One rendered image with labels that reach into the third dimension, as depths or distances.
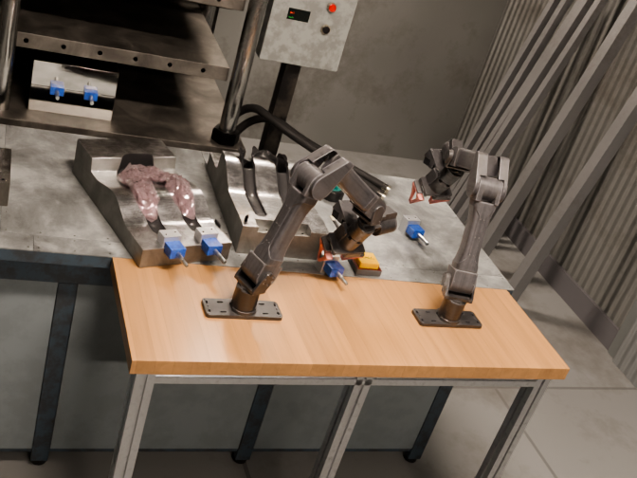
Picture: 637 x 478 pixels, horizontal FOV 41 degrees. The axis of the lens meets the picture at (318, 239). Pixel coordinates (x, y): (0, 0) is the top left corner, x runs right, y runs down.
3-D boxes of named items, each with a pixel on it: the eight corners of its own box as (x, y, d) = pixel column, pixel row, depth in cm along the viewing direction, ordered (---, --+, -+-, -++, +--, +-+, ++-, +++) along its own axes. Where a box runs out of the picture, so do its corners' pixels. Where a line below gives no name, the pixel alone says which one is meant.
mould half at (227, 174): (321, 261, 246) (335, 221, 240) (235, 252, 237) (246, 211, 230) (281, 177, 286) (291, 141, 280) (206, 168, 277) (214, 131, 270)
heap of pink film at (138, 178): (202, 219, 236) (208, 194, 232) (142, 223, 225) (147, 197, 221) (163, 173, 253) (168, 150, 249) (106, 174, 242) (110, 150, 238)
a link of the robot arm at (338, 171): (371, 192, 227) (319, 135, 203) (392, 209, 222) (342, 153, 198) (340, 227, 227) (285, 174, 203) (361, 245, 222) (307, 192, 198)
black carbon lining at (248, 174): (303, 227, 246) (312, 198, 241) (250, 222, 240) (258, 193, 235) (276, 170, 273) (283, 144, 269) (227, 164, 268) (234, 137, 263)
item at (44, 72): (111, 120, 291) (118, 73, 283) (27, 109, 281) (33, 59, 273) (100, 66, 331) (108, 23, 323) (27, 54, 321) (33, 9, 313)
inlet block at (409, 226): (430, 250, 271) (436, 236, 268) (418, 251, 268) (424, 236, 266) (409, 229, 280) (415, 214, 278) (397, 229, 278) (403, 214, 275)
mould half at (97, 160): (227, 259, 233) (236, 225, 227) (138, 267, 217) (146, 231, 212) (154, 170, 265) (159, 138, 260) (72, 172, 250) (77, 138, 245)
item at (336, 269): (351, 291, 236) (357, 276, 233) (336, 293, 233) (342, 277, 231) (328, 265, 245) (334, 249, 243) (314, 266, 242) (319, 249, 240)
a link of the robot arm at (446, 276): (445, 268, 234) (448, 280, 229) (474, 275, 235) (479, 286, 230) (437, 287, 237) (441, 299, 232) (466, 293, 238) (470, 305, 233)
